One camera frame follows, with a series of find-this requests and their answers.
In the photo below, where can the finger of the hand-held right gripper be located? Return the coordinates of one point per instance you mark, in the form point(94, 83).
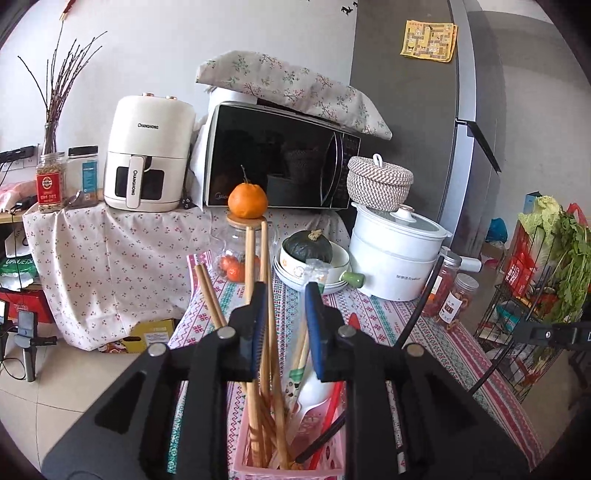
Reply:
point(554, 333)

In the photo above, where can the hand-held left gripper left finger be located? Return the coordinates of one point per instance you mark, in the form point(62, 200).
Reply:
point(258, 327)

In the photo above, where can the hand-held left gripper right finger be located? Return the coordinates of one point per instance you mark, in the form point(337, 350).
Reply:
point(316, 334)

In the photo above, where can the red plastic spoon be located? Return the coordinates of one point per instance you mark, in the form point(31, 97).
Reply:
point(353, 319)

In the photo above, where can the wooden chopstick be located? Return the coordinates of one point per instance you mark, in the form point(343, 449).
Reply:
point(263, 429)
point(207, 295)
point(265, 258)
point(214, 293)
point(250, 258)

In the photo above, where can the white plastic spoon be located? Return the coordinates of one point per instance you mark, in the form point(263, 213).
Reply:
point(314, 397)

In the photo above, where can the red chopstick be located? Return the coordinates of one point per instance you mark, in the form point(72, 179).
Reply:
point(330, 410)

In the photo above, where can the black chopstick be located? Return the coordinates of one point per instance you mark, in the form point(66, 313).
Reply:
point(323, 438)

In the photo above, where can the pink plastic basket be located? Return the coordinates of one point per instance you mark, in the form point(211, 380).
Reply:
point(277, 473)

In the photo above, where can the blue snack packet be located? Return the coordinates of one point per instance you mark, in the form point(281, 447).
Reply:
point(508, 314)

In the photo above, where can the small orange fruit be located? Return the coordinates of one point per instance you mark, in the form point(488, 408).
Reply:
point(226, 265)
point(238, 273)

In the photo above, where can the patterned red green tablecloth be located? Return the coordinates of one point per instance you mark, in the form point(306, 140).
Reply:
point(378, 314)

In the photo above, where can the clear plastic wrapper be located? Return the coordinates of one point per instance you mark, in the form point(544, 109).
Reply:
point(316, 268)

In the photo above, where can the leafy green vegetable bunch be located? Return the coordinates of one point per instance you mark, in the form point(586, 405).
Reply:
point(572, 267)

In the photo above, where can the white printed bowl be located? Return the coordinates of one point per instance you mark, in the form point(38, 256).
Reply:
point(291, 267)

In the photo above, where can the red snack packet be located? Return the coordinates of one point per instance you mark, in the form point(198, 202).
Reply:
point(519, 267)

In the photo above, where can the dark green squash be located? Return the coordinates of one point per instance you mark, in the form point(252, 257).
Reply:
point(307, 249)

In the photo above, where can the glass jar with bamboo lid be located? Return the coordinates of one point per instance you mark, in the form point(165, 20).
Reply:
point(233, 240)

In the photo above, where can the jar of dried fruit rings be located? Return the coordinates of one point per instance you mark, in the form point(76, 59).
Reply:
point(455, 304)

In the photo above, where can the white electric cooking pot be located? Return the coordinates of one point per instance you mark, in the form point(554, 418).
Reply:
point(392, 258)

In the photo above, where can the yellow cardboard box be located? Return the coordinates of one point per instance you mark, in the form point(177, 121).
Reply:
point(147, 332)

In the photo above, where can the napa cabbage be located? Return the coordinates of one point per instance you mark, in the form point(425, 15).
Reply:
point(540, 221)

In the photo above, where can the blue plastic bag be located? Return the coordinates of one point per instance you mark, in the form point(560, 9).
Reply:
point(496, 230)

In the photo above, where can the jar of red dried fruit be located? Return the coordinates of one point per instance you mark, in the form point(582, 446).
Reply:
point(438, 290)

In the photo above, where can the large tangerine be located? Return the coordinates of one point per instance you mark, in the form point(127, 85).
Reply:
point(247, 201)

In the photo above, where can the white small-flowered table cover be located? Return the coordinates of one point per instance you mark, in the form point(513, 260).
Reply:
point(115, 267)

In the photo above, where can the woven basket with lid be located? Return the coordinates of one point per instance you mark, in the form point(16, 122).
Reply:
point(378, 184)

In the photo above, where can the black door microwave oven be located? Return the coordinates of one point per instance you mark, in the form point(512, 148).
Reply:
point(277, 157)

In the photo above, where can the white air fryer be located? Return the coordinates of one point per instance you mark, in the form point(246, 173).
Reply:
point(147, 138)

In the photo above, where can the clear jar with black lid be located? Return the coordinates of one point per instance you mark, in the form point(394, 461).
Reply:
point(83, 177)

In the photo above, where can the red cardboard box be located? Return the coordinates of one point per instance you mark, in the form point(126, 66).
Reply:
point(27, 307)

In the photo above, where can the phone on small tripod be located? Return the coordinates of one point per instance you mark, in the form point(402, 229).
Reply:
point(27, 325)

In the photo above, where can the dark grey refrigerator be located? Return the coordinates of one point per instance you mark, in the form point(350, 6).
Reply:
point(415, 115)

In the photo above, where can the floral dust cover cloth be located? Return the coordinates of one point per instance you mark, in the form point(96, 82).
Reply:
point(300, 83)

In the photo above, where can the green and white bag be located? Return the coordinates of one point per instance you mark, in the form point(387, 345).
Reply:
point(16, 271)

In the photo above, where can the nut jar with red label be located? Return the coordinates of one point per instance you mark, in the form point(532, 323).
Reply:
point(51, 184)

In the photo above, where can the pink cloth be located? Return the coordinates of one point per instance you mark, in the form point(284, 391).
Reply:
point(14, 194)

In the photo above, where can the dry twigs in glass vase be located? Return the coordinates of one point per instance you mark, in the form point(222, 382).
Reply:
point(51, 138)

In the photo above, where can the black power strip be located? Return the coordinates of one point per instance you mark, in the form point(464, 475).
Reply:
point(18, 153)

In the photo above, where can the yellow paper sheet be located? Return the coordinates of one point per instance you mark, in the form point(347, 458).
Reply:
point(429, 41)

